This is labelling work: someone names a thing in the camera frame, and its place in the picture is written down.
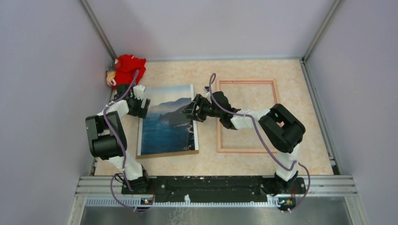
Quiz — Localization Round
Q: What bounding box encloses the red crumpled cloth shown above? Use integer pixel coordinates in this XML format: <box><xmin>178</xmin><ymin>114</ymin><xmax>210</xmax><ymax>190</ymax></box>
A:
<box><xmin>106</xmin><ymin>54</ymin><xmax>147</xmax><ymax>89</ymax></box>

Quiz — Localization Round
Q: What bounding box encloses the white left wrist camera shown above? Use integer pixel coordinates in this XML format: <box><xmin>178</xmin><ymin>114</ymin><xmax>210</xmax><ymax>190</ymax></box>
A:
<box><xmin>133</xmin><ymin>85</ymin><xmax>145</xmax><ymax>100</ymax></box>

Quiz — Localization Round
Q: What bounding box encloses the aluminium front rail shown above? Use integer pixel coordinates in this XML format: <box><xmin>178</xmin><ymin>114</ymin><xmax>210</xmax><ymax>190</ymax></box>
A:
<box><xmin>68</xmin><ymin>175</ymin><xmax>367</xmax><ymax>225</ymax></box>

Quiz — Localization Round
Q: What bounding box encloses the pink wooden picture frame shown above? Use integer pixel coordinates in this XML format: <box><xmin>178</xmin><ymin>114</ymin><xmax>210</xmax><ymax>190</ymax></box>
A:
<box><xmin>215</xmin><ymin>79</ymin><xmax>279</xmax><ymax>154</ymax></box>

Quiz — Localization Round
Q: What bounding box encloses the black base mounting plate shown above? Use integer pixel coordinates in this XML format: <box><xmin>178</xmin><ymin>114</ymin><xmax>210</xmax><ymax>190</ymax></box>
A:
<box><xmin>121</xmin><ymin>176</ymin><xmax>306</xmax><ymax>203</ymax></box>

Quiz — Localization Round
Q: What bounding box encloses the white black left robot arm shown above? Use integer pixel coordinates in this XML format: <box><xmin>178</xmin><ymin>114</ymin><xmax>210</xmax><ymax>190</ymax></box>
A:
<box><xmin>85</xmin><ymin>84</ymin><xmax>151</xmax><ymax>194</ymax></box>

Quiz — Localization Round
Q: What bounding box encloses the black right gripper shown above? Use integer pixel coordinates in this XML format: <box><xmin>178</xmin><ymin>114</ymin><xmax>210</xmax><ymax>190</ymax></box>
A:
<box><xmin>180</xmin><ymin>94</ymin><xmax>222</xmax><ymax>123</ymax></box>

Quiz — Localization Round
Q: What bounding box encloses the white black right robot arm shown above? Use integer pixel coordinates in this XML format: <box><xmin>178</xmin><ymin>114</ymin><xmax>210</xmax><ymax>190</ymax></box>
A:
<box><xmin>181</xmin><ymin>91</ymin><xmax>306</xmax><ymax>196</ymax></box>

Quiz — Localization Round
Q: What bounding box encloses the seascape photo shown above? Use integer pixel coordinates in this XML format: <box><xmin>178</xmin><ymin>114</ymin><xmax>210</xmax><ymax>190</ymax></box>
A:
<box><xmin>137</xmin><ymin>84</ymin><xmax>199</xmax><ymax>159</ymax></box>

